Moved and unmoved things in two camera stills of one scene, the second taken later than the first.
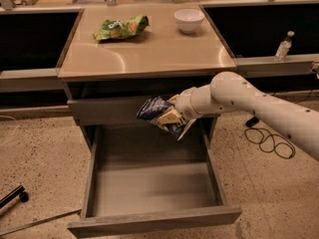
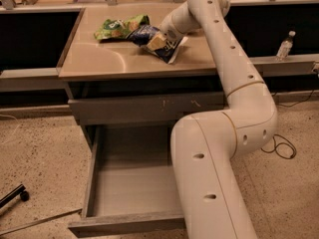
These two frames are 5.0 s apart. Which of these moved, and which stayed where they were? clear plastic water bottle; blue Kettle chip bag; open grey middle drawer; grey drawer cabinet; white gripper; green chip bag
Moved: blue Kettle chip bag; white gripper
Stayed: open grey middle drawer; grey drawer cabinet; green chip bag; clear plastic water bottle
